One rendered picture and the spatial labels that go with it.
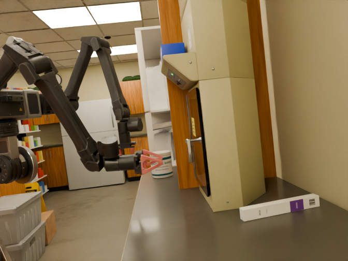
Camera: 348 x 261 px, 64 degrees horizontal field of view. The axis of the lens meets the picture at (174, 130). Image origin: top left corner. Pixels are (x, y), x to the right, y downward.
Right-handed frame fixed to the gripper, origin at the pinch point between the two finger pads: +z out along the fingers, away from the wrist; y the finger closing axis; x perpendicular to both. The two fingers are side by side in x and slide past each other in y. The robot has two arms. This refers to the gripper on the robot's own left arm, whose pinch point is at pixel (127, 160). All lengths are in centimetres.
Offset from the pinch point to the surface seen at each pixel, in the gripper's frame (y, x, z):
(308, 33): 76, -42, -45
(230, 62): 45, -45, -37
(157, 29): 25, 72, -86
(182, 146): 27.9, -9.1, -5.1
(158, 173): 15.0, 20.8, 12.7
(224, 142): 40, -46, -9
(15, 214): -115, 108, 52
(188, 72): 30, -46, -35
